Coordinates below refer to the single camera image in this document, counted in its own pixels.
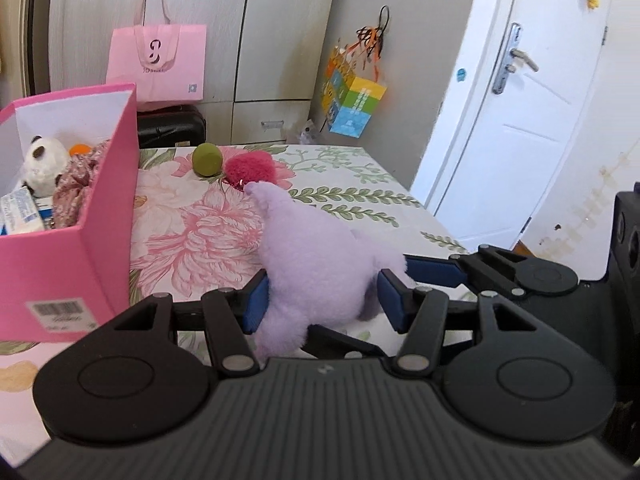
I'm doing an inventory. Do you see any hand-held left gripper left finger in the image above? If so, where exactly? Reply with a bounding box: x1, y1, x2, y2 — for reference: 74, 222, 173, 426
95, 269, 271, 376

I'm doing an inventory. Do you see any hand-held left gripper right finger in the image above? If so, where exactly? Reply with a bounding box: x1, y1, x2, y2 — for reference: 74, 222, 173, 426
377, 269, 551, 377

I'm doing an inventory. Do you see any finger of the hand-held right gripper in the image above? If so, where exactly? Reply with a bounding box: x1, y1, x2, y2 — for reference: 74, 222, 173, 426
301, 324, 396, 361
404, 244, 527, 302

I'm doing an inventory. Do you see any purple plush toy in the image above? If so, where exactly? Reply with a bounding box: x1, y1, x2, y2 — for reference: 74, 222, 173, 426
243, 182, 407, 365

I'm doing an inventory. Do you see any pink cardboard box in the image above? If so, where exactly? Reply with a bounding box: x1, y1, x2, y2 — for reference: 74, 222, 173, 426
0, 82, 141, 343

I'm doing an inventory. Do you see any light blue tissue pack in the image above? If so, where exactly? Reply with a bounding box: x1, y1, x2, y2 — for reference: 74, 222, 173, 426
0, 187, 46, 236

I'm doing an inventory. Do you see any panda plush toy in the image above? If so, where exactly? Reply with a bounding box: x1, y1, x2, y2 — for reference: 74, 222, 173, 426
22, 135, 71, 198

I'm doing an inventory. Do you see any floral bed sheet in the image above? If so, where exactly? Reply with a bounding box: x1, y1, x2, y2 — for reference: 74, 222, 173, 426
0, 144, 481, 461

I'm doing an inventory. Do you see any pink fuzzy pompom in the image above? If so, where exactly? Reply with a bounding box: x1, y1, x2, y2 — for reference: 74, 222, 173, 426
222, 152, 278, 193

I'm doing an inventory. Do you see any green ball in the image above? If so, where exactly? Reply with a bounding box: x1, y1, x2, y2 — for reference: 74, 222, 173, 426
192, 143, 223, 178

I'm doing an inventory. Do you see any colourful gift bag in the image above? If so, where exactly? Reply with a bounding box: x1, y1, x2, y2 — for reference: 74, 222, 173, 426
320, 5, 388, 138

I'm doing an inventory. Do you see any white door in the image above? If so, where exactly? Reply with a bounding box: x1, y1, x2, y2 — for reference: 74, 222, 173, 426
410, 0, 621, 241

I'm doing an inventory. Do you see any black suitcase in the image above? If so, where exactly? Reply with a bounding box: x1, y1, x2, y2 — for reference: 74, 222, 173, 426
136, 105, 207, 149

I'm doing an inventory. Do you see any pink floral fabric scrunchie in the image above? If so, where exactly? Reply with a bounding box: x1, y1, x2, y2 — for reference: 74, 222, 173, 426
52, 140, 113, 231

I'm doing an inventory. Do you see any pink paper bag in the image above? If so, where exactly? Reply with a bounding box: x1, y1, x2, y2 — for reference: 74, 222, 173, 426
105, 0, 207, 112

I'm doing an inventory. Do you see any white wardrobe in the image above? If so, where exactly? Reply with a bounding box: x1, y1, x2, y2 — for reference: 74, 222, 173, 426
47, 0, 343, 147

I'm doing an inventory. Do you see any silver door handle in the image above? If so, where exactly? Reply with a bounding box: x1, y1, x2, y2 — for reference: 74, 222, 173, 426
492, 22, 540, 95

